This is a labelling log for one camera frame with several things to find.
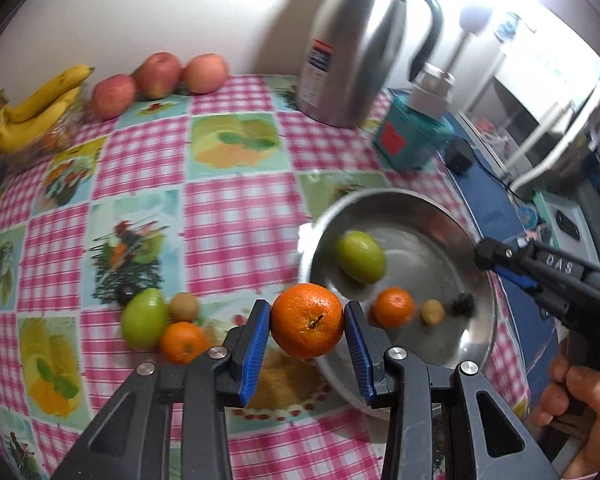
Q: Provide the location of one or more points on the yellow banana bunch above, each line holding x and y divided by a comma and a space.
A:
35, 115

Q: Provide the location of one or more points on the brown kiwi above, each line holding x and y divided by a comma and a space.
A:
432, 311
182, 306

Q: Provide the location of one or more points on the orange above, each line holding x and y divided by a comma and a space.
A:
307, 327
182, 342
392, 306

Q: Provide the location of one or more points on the round steel basin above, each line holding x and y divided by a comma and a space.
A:
420, 260

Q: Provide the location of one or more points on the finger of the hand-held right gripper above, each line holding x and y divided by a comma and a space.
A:
520, 280
492, 255

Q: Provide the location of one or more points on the teal plastic box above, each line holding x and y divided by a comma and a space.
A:
405, 135

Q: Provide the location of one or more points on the small white lamp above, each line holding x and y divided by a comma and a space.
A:
432, 90

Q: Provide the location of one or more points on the checked fruit-print tablecloth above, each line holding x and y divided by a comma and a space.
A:
230, 210

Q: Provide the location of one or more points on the red apple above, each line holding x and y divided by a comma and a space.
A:
205, 74
112, 97
157, 75

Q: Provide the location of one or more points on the steel thermos jug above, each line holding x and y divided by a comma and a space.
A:
360, 60

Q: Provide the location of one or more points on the dark purple plum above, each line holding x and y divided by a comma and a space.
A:
462, 304
126, 294

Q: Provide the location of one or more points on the green mango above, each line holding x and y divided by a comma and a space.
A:
142, 317
360, 256

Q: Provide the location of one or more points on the white chair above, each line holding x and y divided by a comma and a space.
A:
520, 90

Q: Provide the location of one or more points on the black power adapter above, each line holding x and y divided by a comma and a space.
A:
459, 157

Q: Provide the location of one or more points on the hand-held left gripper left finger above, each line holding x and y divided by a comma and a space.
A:
252, 355

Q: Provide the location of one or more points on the small black device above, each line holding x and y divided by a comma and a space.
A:
566, 225

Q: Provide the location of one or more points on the teal round tin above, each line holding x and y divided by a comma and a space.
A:
528, 216

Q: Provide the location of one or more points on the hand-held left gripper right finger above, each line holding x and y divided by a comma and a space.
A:
360, 355

